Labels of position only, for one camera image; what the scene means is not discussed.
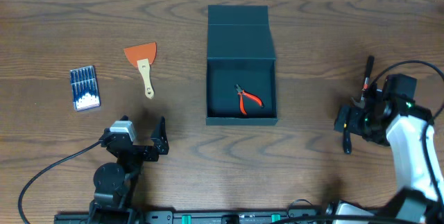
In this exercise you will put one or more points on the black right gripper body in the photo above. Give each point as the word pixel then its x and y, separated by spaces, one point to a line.
pixel 365 123

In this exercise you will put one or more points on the blue precision screwdriver set case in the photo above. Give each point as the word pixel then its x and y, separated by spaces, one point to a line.
pixel 84 88

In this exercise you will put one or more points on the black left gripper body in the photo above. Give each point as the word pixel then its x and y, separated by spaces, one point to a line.
pixel 139 149

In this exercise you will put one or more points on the black yellow screwdriver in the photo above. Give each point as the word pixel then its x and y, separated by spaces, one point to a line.
pixel 347 145

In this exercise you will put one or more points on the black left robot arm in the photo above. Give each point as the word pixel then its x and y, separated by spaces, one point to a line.
pixel 115 182

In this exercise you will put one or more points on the orange scraper wooden handle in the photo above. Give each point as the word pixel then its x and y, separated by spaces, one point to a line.
pixel 142 57

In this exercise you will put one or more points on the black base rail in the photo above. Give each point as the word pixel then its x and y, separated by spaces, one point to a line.
pixel 169 217

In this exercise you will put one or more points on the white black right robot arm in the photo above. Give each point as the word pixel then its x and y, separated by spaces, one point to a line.
pixel 418 176

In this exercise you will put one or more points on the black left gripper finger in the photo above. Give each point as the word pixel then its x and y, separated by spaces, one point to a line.
pixel 124 118
pixel 159 138

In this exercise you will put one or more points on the dark green open box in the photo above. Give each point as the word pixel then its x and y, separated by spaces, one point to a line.
pixel 241 61

